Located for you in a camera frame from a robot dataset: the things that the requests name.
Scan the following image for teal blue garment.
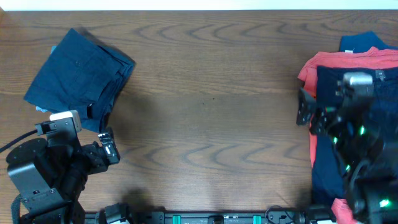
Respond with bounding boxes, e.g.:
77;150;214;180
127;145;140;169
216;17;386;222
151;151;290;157
339;31;397;54

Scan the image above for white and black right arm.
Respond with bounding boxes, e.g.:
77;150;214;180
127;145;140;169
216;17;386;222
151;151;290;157
296;89;397;223

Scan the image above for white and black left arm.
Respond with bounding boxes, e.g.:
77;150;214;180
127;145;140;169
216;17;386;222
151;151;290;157
6;128;133;223

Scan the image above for dark navy shorts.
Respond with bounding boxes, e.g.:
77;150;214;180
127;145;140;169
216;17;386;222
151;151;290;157
24;29;135;133

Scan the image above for navy shorts in pile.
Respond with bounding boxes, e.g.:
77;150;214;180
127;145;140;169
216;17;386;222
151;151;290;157
312;66;397;205

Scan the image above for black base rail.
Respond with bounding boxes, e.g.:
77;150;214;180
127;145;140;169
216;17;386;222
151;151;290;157
83;203;336;224

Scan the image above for folded light blue denim shorts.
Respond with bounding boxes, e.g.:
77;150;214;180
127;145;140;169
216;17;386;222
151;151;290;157
35;45;57;113

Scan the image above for red garment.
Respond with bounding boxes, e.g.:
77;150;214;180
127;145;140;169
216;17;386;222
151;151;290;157
298;47;397;223

